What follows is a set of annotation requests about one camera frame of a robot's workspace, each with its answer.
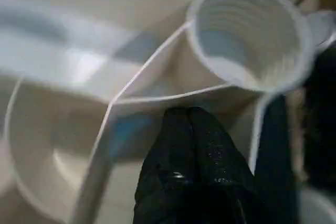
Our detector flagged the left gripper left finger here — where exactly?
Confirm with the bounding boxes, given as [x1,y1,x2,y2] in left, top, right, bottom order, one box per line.
[132,107,194,224]

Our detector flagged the white plastic table top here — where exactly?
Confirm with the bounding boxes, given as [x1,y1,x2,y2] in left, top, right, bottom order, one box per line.
[0,0,316,224]

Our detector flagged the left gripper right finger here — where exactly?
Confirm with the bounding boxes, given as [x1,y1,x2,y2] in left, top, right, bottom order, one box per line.
[188,106,259,224]

